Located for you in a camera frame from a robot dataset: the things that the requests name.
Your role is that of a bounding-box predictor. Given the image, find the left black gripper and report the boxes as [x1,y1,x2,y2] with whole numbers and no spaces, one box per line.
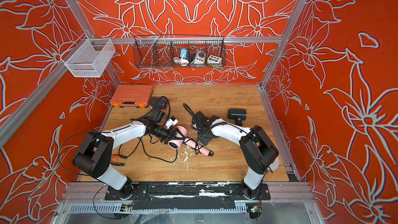
[153,125,185,144]

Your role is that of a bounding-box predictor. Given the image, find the pink dryer black cord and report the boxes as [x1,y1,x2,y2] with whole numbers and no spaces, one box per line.
[180,136,215,157]

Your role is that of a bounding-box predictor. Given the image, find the pink hair dryer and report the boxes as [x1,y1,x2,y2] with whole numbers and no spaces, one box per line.
[168,126,214,157]

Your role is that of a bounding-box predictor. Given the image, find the dark green hair dryer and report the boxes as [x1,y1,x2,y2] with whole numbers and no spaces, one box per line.
[228,108,247,127]

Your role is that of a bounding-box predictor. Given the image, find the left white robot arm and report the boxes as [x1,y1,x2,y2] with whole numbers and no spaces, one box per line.
[72,96,176,199]

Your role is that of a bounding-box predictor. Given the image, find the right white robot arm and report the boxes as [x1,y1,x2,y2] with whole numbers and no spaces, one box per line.
[183,103,279,198]

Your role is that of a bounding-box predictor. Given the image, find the black magenta hair dryer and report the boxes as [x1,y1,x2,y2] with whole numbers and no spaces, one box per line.
[149,96,170,110]

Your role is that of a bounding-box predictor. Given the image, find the orange plastic tool case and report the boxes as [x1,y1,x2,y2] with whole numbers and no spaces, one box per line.
[110,84,153,108]

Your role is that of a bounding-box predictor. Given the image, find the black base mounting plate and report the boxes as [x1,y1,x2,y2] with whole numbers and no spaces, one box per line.
[105,182,271,213]

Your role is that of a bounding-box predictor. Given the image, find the white power strip cube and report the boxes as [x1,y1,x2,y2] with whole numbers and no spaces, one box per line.
[207,55,222,66]

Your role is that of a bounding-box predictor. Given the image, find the white tape roll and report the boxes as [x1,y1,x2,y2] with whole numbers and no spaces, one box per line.
[269,157,280,171]

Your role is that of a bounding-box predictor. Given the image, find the white round socket adapter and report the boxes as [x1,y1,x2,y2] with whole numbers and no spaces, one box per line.
[191,50,206,65]

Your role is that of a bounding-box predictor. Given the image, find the blue white small box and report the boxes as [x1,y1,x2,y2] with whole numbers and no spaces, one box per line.
[180,49,189,60]

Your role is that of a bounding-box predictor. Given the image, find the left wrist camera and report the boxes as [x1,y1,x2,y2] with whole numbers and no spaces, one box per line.
[165,117,178,129]

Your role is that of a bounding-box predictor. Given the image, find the black dryer power cord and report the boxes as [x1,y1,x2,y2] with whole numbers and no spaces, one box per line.
[118,135,178,163]

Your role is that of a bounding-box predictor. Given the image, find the orange handled pliers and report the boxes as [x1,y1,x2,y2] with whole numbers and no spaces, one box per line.
[110,157,125,167]

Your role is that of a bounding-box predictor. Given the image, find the black wire wall basket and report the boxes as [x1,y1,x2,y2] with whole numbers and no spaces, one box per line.
[133,34,227,68]

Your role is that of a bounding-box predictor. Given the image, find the aluminium frame rail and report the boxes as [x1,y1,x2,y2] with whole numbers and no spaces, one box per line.
[90,36,282,45]

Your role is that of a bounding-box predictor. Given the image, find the white mesh wall basket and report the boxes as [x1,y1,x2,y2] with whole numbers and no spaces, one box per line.
[61,39,116,78]

